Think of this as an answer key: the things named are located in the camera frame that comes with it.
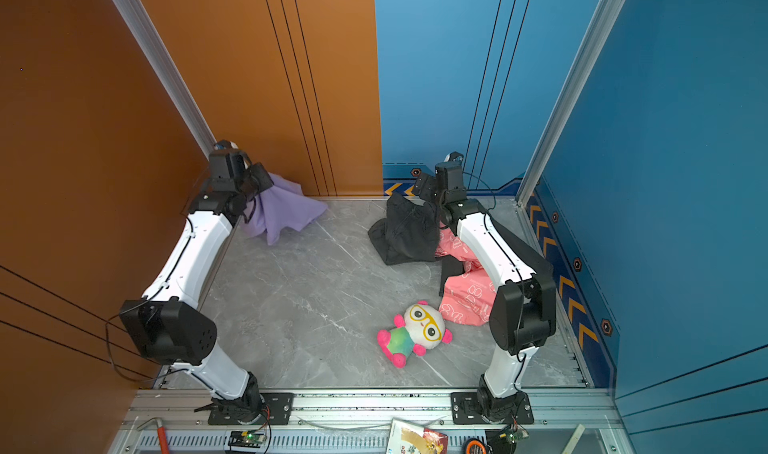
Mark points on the aluminium front rail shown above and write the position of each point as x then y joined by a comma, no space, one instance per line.
357,420

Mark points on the aluminium corner post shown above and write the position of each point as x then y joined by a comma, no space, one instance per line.
593,42
142,28

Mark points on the pink printed cloth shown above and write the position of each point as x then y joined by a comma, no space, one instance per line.
466,290

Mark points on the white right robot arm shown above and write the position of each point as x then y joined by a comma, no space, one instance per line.
523,312

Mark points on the small circuit board right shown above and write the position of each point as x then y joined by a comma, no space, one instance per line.
513,433

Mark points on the purple cloth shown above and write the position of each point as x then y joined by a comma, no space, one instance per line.
281,206

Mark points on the panda plush toy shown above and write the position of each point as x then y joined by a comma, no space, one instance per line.
419,329

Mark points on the dark grey jeans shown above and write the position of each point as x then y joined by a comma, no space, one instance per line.
409,232

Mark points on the printed paper packet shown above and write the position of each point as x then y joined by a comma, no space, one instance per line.
408,438

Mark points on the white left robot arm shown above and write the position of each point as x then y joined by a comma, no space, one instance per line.
166,324

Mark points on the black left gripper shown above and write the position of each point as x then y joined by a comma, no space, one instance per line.
255,171

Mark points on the aluminium corner post left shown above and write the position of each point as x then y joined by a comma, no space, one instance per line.
142,28

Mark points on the aluminium corner post right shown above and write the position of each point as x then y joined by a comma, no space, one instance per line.
593,42

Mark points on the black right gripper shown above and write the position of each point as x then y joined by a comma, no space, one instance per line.
431,182

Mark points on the green circuit board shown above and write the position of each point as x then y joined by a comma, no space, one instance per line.
246,441

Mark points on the red handled tool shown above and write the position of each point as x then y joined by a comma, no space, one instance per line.
157,424

